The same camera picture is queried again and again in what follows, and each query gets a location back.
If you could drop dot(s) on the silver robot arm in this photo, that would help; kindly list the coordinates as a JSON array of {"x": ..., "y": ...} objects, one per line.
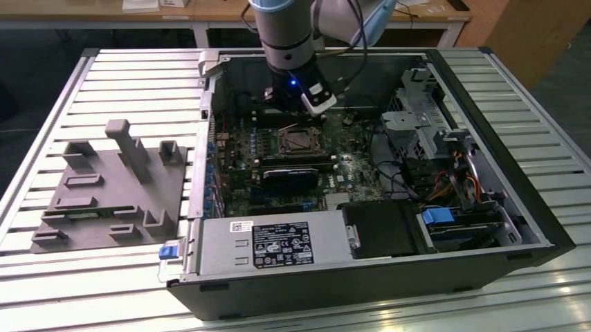
[{"x": 285, "y": 34}]

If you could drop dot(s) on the CPU socket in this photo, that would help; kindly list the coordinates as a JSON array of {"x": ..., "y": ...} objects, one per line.
[{"x": 300, "y": 153}]

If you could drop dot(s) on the black graphics card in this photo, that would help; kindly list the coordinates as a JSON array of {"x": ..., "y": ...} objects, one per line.
[{"x": 290, "y": 181}]

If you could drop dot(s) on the green motherboard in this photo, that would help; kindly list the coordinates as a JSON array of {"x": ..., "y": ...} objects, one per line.
[{"x": 364, "y": 173}]

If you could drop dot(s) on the silver metal disk bay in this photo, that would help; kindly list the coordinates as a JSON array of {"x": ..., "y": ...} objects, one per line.
[{"x": 414, "y": 121}]

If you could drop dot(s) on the silver chipset heatsink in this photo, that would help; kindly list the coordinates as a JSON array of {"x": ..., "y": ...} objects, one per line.
[{"x": 337, "y": 201}]

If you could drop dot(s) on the white box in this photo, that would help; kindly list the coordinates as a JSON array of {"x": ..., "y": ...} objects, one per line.
[
  {"x": 172, "y": 2},
  {"x": 138, "y": 5}
]

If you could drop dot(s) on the black plastic shroud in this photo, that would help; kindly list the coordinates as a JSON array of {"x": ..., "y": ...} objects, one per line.
[{"x": 378, "y": 228}]

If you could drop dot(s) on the grey power supply unit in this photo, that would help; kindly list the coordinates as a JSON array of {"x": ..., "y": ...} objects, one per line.
[{"x": 221, "y": 249}]

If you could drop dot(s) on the grey parts rack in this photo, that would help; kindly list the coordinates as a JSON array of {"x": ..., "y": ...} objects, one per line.
[{"x": 114, "y": 193}]

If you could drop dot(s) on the wooden desk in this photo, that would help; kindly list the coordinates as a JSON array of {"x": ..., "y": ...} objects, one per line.
[{"x": 92, "y": 15}]

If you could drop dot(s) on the hard disk in blue carrier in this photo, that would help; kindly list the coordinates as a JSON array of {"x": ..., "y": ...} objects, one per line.
[{"x": 437, "y": 216}]

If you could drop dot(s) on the blue case latch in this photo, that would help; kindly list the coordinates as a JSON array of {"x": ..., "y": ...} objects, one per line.
[{"x": 166, "y": 251}]

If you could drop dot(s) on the wooden cabinet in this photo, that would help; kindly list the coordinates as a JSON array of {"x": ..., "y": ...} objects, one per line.
[{"x": 531, "y": 34}]

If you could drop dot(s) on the black and grey PC case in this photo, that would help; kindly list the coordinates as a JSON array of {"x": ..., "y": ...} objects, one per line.
[{"x": 369, "y": 294}]

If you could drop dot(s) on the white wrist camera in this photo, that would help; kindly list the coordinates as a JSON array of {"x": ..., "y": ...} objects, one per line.
[{"x": 318, "y": 100}]

